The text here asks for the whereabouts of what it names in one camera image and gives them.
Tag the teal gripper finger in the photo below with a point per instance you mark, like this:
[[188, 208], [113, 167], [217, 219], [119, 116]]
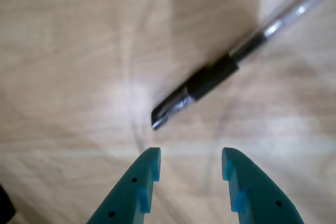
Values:
[[128, 197], [260, 195]]

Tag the clear barrel black pen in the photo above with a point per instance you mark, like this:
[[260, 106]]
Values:
[[210, 77]]

